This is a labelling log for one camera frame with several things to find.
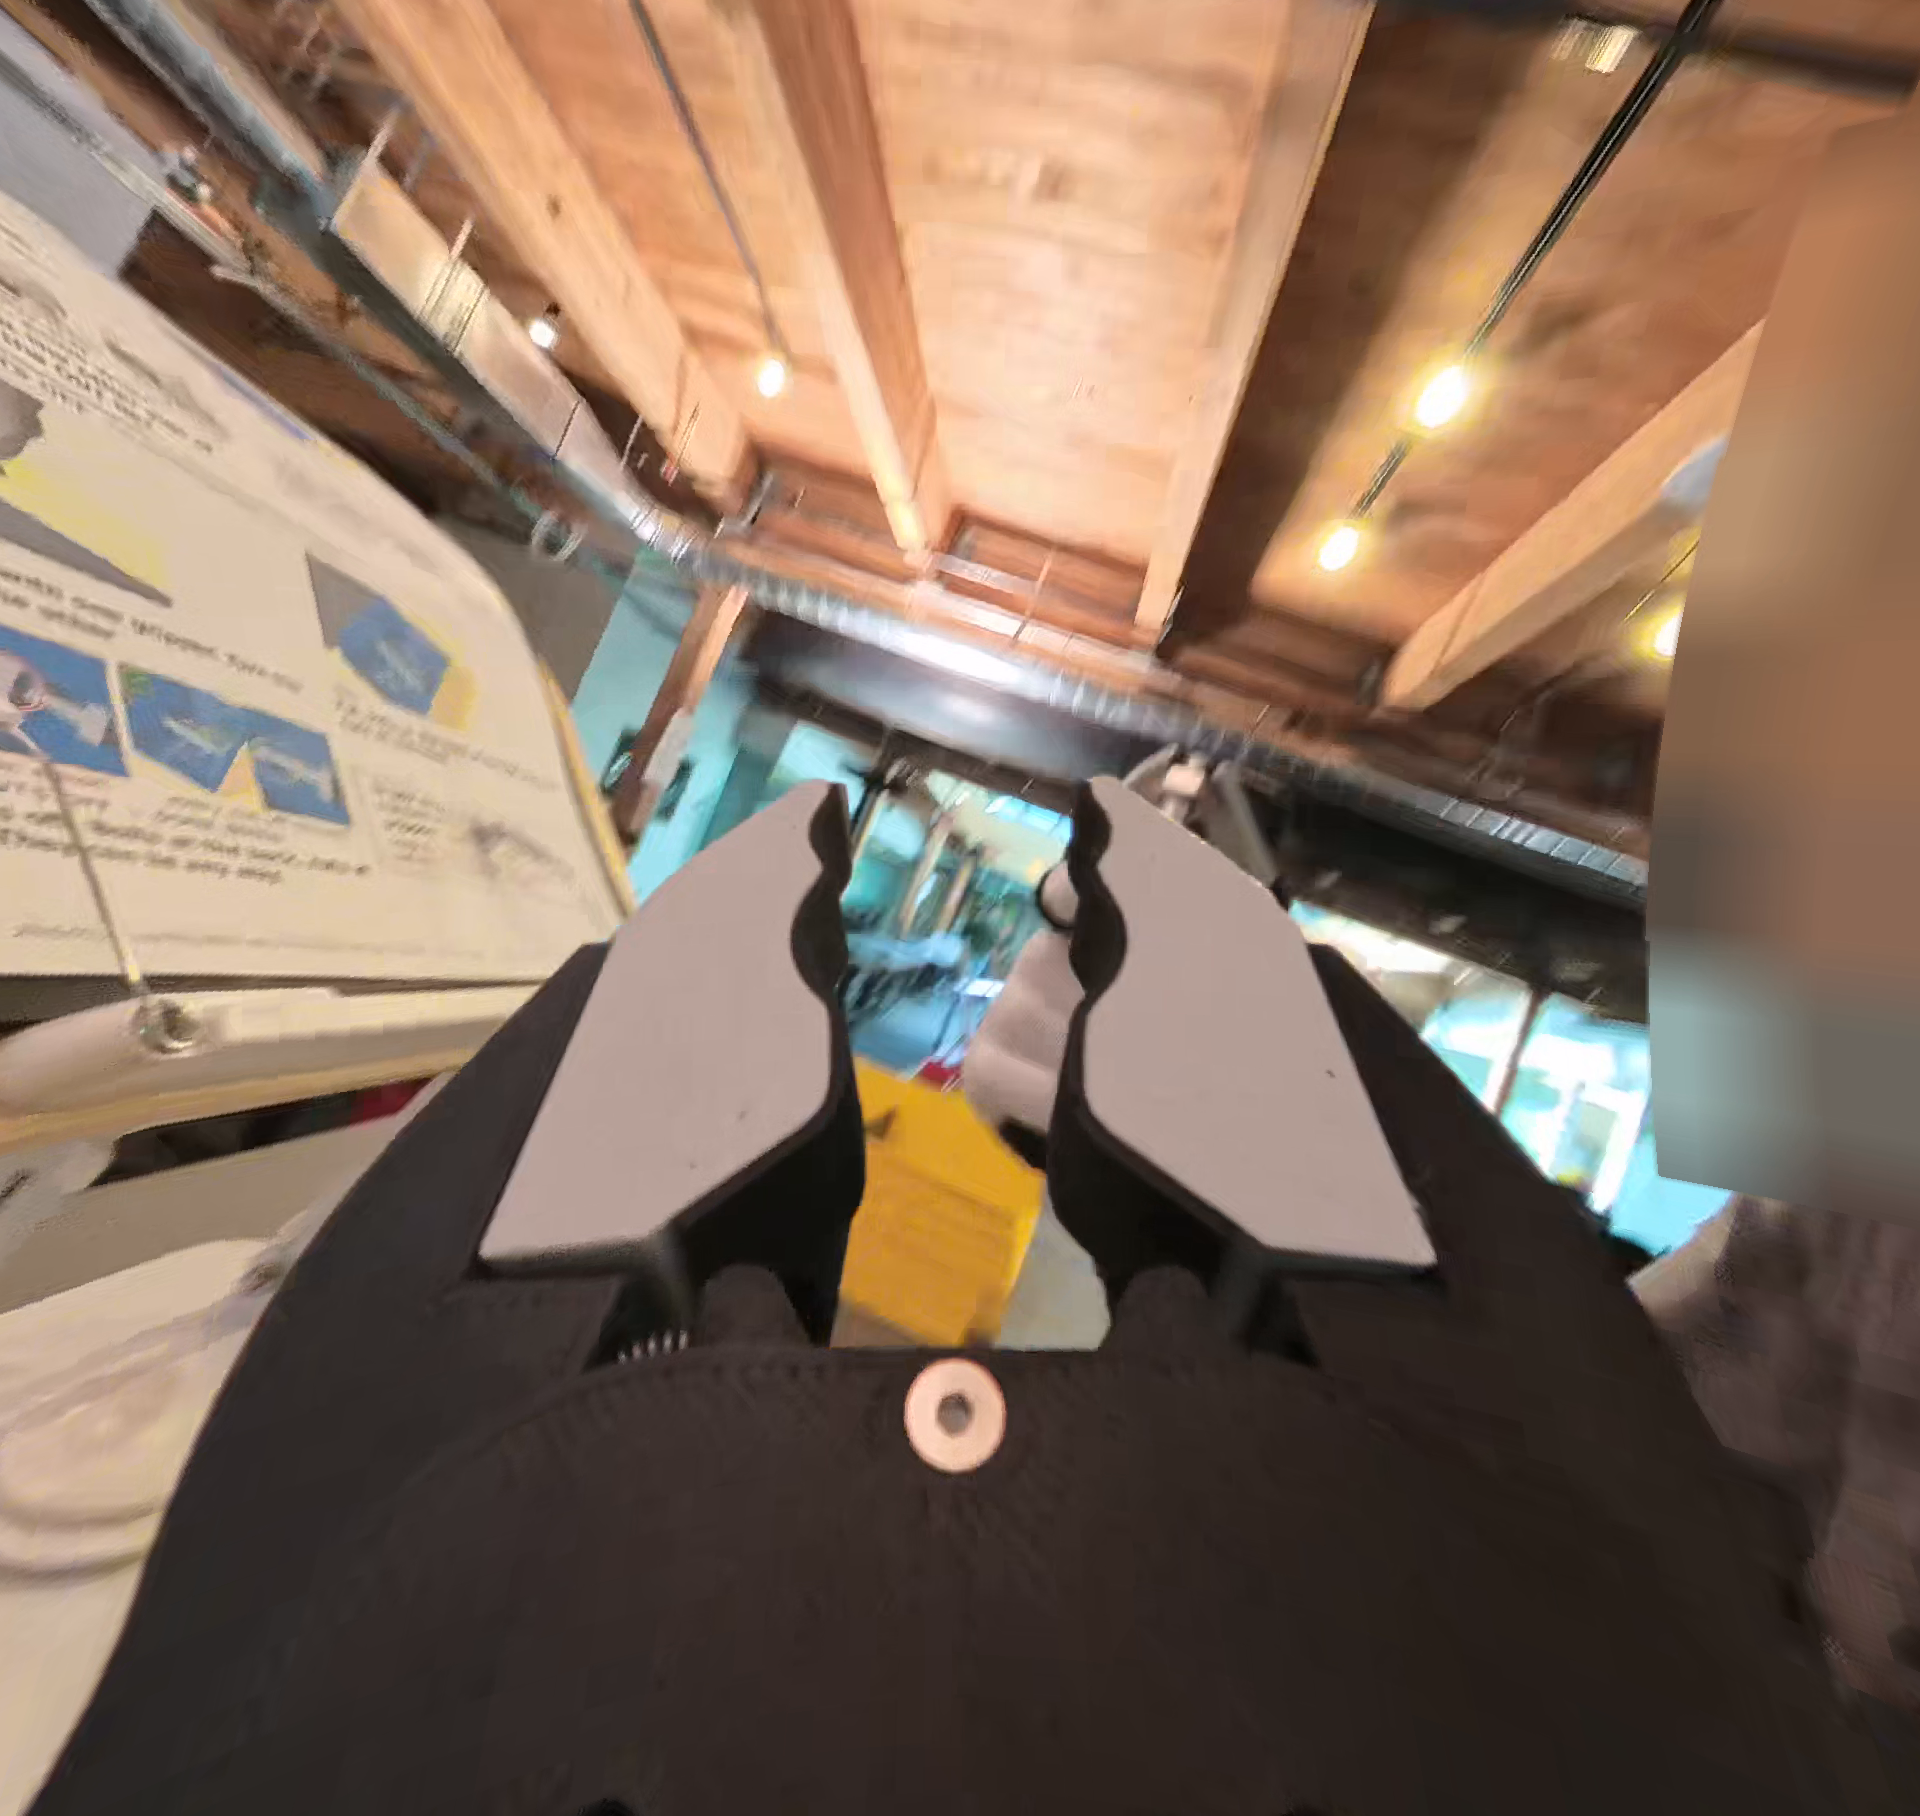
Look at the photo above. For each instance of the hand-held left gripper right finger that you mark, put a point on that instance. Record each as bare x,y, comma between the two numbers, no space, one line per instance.
1230,1066

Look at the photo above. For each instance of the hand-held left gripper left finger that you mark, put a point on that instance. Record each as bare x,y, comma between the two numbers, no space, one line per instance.
677,1066

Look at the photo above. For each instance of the yellow plastic bin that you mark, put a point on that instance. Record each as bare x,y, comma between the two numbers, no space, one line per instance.
937,1215

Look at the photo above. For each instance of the person's right hand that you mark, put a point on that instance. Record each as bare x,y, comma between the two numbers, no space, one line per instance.
1021,1050

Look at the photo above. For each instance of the white board stand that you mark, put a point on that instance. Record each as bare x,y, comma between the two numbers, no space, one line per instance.
299,1045

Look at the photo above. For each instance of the ceiling track light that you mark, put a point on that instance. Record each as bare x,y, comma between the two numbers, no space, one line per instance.
773,376
1439,394
1339,545

